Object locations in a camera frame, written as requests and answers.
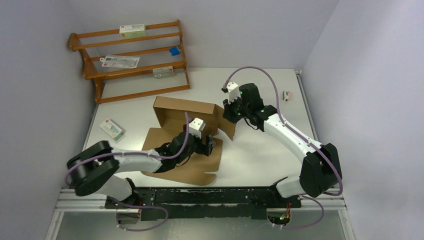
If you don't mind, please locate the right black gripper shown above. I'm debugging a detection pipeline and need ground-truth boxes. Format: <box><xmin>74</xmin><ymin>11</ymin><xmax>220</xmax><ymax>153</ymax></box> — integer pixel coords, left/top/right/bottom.
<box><xmin>222</xmin><ymin>94</ymin><xmax>251</xmax><ymax>124</ymax></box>

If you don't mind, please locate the brown cardboard box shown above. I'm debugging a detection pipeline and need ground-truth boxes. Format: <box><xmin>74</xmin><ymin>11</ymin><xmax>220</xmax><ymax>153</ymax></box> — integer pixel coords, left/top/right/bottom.
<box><xmin>142</xmin><ymin>96</ymin><xmax>236</xmax><ymax>186</ymax></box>

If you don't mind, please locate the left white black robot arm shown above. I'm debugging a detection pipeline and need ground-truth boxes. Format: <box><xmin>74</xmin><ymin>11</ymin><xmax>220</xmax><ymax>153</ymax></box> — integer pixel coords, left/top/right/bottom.
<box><xmin>65</xmin><ymin>132</ymin><xmax>216</xmax><ymax>196</ymax></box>

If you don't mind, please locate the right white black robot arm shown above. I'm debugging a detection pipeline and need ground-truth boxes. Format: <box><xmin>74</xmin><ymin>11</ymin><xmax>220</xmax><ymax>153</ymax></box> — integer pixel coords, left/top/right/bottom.
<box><xmin>222</xmin><ymin>81</ymin><xmax>342</xmax><ymax>207</ymax></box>

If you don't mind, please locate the white box lower shelf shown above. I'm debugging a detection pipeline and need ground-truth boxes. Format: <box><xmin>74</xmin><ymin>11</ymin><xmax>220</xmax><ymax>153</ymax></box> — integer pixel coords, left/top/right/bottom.
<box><xmin>152</xmin><ymin>66</ymin><xmax>176</xmax><ymax>79</ymax></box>

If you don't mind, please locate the white green box on table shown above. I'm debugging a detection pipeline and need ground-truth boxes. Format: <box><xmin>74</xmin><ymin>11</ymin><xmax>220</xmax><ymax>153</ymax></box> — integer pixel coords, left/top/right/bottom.
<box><xmin>99</xmin><ymin>119</ymin><xmax>126</xmax><ymax>142</ymax></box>

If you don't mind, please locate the white green box top shelf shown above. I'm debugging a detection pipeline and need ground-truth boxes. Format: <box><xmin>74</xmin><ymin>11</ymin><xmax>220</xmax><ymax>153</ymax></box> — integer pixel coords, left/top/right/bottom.
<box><xmin>119</xmin><ymin>24</ymin><xmax>147</xmax><ymax>39</ymax></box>

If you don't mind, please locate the small pink white object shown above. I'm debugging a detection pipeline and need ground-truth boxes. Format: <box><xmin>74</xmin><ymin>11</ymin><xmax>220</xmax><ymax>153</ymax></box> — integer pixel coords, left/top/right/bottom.
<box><xmin>283</xmin><ymin>91</ymin><xmax>292</xmax><ymax>102</ymax></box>

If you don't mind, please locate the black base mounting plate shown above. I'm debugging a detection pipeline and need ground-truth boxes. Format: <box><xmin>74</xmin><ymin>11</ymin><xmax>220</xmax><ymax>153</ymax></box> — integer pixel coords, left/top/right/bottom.
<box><xmin>104</xmin><ymin>186</ymin><xmax>302</xmax><ymax>222</ymax></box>

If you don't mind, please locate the small blue object on shelf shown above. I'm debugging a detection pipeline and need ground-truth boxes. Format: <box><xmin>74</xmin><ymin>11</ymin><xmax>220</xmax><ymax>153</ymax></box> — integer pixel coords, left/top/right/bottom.
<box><xmin>169</xmin><ymin>46</ymin><xmax>181</xmax><ymax>56</ymax></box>

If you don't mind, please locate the orange wooden shelf rack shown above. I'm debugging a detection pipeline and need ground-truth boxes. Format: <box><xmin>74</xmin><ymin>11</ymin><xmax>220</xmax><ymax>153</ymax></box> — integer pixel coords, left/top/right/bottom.
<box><xmin>68</xmin><ymin>20</ymin><xmax>191</xmax><ymax>104</ymax></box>

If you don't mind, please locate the clear plastic package on shelf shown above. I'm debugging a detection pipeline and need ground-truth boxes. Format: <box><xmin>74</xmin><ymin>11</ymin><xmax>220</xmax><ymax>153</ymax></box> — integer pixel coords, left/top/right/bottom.
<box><xmin>99</xmin><ymin>55</ymin><xmax>140</xmax><ymax>69</ymax></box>

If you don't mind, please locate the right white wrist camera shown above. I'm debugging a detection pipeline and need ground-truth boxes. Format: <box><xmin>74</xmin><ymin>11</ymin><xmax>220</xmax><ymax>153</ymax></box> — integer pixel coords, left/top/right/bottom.
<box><xmin>221</xmin><ymin>81</ymin><xmax>241</xmax><ymax>104</ymax></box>

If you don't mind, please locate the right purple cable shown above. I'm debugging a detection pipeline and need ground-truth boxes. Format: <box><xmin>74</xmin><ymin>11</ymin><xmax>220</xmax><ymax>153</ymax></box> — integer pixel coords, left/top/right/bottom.
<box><xmin>221</xmin><ymin>66</ymin><xmax>344</xmax><ymax>230</ymax></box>

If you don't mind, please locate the aluminium frame rail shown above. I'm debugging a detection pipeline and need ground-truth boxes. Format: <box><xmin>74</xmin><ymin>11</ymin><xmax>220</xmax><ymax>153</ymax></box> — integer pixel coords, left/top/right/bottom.
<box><xmin>46</xmin><ymin>189</ymin><xmax>355</xmax><ymax>240</ymax></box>

